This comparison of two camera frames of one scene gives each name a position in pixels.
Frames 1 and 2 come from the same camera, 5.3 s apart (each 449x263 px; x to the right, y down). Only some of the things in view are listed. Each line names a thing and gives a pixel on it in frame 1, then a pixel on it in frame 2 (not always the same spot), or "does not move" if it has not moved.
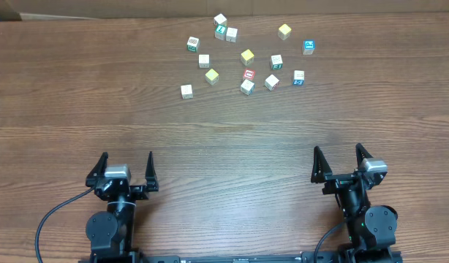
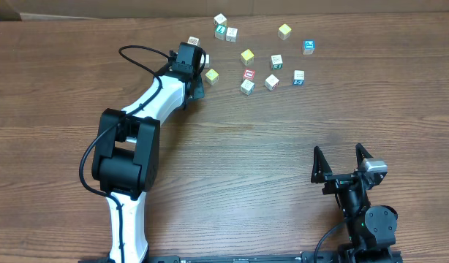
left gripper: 141,191 -> 200,90
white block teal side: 247,87 does not move
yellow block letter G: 212,77 does not move
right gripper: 322,173 does not move
